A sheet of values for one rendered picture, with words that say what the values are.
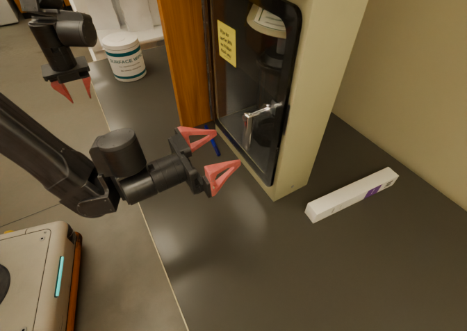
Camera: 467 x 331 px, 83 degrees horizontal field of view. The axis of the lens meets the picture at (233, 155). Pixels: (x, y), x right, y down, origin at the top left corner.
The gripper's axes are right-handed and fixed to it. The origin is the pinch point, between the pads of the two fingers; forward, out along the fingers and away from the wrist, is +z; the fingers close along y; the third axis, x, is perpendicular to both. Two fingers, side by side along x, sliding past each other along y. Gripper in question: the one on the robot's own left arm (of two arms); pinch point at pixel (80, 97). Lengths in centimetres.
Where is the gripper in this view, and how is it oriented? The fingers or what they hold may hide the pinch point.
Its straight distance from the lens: 84.3
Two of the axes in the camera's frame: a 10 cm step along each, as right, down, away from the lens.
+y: 8.6, -3.7, 3.4
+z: 0.0, 6.8, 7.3
